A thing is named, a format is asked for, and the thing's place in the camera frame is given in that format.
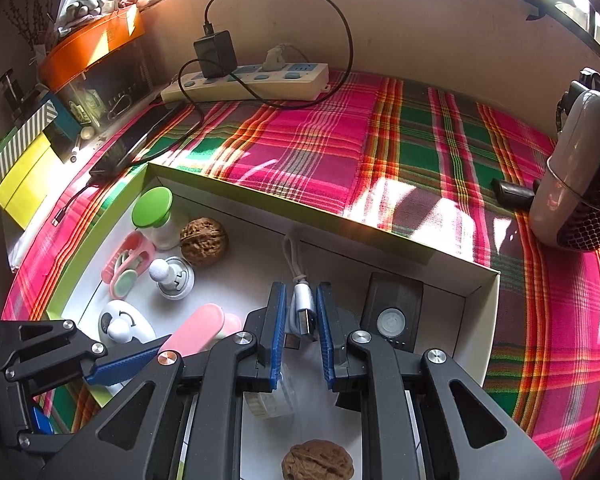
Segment white round jar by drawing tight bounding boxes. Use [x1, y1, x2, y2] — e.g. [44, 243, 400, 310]
[242, 360, 297, 418]

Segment yellow box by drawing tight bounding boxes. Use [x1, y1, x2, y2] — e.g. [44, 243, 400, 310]
[0, 132, 63, 231]

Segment white usb cable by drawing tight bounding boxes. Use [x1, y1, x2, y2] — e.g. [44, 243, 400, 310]
[281, 234, 321, 351]

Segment black phone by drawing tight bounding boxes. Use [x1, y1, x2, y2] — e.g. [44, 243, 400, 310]
[89, 102, 183, 178]

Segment black charger adapter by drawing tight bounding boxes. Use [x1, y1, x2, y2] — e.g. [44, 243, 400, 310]
[193, 30, 238, 79]

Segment orange tray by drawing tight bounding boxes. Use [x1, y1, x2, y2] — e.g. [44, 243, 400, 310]
[37, 7, 146, 92]

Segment green capped white massager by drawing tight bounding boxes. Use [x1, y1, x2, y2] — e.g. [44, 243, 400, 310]
[131, 186, 178, 251]

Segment black power bank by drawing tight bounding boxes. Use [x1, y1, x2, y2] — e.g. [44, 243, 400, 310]
[359, 272, 425, 356]

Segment brown walnut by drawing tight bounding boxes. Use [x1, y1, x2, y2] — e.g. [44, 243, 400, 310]
[180, 217, 229, 266]
[281, 439, 355, 480]

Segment long black charging cable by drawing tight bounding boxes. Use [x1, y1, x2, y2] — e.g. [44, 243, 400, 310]
[125, 0, 355, 166]

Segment pink mint clip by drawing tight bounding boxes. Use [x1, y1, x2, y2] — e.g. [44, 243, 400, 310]
[101, 231, 156, 298]

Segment green white cardboard box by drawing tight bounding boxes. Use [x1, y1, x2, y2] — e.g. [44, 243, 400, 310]
[45, 160, 501, 480]

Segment white black fan heater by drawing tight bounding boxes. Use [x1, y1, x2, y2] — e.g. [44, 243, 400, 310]
[527, 67, 600, 252]

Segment green printed card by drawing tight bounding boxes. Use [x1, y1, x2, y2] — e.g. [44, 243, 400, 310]
[67, 87, 106, 126]

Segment green white striped box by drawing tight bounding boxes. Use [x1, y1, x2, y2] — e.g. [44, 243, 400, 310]
[0, 97, 61, 211]

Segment white plug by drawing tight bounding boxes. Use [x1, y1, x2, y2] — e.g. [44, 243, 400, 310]
[260, 44, 291, 73]

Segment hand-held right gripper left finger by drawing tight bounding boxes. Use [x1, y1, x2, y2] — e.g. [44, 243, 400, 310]
[40, 281, 288, 480]

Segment pink oval case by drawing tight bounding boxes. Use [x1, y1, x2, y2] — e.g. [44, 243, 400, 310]
[157, 302, 242, 358]

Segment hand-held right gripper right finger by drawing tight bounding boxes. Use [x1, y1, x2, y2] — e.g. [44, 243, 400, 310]
[316, 281, 563, 480]

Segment small white knob massager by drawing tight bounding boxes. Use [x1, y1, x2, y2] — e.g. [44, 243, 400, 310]
[149, 256, 196, 302]

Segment dried twig bunch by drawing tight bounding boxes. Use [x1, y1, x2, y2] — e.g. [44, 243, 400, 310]
[2, 0, 61, 56]

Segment white power strip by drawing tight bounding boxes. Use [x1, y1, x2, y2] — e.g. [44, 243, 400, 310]
[160, 62, 330, 106]

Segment dark glass jar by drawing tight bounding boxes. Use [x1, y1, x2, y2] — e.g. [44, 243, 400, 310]
[0, 67, 28, 113]

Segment panda shaped massager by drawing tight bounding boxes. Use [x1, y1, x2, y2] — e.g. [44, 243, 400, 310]
[97, 299, 157, 396]

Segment short black cable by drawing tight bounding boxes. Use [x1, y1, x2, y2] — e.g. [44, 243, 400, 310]
[52, 182, 98, 226]

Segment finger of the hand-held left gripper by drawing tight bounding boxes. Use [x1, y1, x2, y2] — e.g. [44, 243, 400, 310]
[17, 404, 81, 466]
[0, 319, 160, 387]

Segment small black box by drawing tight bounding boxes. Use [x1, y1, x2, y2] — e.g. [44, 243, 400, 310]
[491, 178, 537, 209]

